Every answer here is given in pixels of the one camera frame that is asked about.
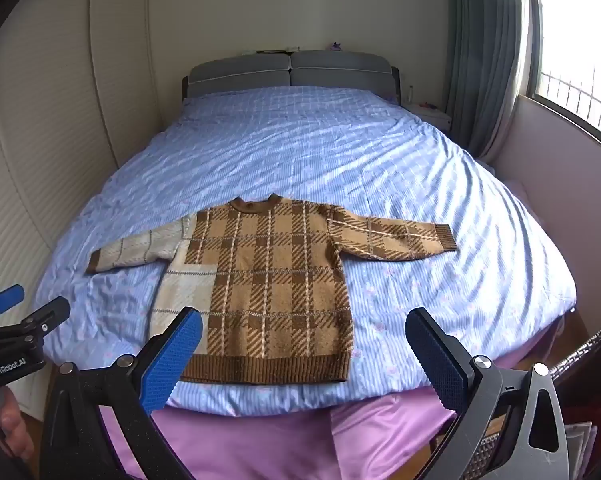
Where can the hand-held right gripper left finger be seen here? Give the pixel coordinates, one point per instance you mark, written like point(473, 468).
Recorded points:
point(173, 357)

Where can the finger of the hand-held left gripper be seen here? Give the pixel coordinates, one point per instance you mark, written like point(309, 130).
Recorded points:
point(4, 297)
point(50, 312)

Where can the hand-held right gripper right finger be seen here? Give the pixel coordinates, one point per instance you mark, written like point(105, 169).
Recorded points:
point(438, 360)

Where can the brown plaid knit sweater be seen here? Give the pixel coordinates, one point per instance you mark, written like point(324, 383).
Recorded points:
point(275, 290)

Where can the person's left hand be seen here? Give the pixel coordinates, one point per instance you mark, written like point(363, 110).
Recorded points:
point(15, 425)

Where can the purple bed sheet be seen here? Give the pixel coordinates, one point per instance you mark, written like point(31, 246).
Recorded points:
point(330, 440)

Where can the dark wicker chair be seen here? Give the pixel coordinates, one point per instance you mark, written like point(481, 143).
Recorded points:
point(587, 347)

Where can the stack of papers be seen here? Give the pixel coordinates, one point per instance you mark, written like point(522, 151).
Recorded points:
point(580, 442)

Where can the cream louvred wardrobe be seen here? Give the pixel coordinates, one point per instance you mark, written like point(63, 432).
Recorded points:
point(45, 125)

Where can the blue floral quilt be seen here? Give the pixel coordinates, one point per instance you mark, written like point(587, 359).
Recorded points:
point(330, 160)

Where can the white nightstand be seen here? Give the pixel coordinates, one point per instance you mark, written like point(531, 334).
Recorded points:
point(433, 115)

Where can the grey padded headboard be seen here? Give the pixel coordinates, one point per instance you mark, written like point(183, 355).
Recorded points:
point(396, 85)

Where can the grey headboard cushion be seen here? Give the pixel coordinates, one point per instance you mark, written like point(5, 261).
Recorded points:
point(343, 72)
point(238, 75)

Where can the grey-blue curtain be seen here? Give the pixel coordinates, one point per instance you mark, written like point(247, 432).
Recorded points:
point(485, 50)

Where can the dark flat headboard items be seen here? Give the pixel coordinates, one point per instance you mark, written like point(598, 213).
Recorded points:
point(275, 51)

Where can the small purple ornament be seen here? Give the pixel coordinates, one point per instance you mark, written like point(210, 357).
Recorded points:
point(336, 46)

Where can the window with metal grille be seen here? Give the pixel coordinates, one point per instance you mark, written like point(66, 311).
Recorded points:
point(575, 45)

